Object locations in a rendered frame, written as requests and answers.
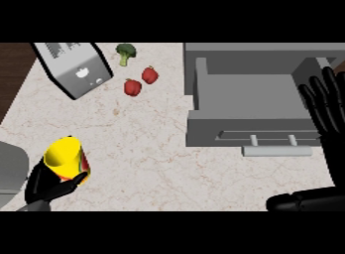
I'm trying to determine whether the green broccoli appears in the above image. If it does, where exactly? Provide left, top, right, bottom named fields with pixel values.
left=113, top=43, right=138, bottom=67

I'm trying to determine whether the silver toaster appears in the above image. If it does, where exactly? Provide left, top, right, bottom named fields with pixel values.
left=30, top=42, right=114, bottom=101

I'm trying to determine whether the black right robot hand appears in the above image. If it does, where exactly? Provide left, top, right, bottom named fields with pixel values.
left=264, top=65, right=345, bottom=212

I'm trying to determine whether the pale grey drawer handle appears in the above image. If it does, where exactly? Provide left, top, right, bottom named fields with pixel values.
left=241, top=133, right=314, bottom=158

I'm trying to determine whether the grey cabinet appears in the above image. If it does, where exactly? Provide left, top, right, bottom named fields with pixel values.
left=182, top=42, right=345, bottom=97

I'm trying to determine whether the red bell pepper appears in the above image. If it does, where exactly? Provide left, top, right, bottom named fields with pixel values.
left=122, top=77, right=142, bottom=98
left=140, top=64, right=160, bottom=85

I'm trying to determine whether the grey drawer box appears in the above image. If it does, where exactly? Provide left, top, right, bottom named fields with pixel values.
left=193, top=57, right=336, bottom=120

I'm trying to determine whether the grey drawer front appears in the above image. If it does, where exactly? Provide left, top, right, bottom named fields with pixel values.
left=184, top=109, right=328, bottom=149

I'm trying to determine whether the yellow cup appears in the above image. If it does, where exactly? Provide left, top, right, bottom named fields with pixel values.
left=42, top=135, right=91, bottom=187

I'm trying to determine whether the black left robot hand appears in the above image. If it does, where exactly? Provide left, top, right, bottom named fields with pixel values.
left=23, top=158, right=89, bottom=205

